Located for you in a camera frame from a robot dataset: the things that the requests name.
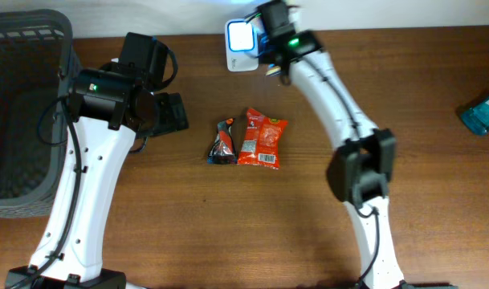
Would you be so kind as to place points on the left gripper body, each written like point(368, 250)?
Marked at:
point(172, 114)

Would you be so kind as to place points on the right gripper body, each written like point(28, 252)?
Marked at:
point(274, 14)

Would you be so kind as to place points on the black snack bag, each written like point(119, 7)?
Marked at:
point(223, 151)

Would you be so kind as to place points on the red Hacks candy bag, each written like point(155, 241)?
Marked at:
point(261, 141)

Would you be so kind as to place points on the blue Listerine mouthwash bottle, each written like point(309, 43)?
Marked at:
point(476, 119)

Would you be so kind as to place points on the yellow wet wipes pack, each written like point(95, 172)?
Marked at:
point(273, 70)

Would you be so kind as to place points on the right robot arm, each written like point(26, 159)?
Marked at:
point(361, 167)

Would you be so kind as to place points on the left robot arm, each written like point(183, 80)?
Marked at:
point(106, 111)

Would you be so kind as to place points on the white barcode scanner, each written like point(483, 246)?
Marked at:
point(241, 46)

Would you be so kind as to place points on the grey plastic mesh basket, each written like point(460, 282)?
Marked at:
point(37, 64)

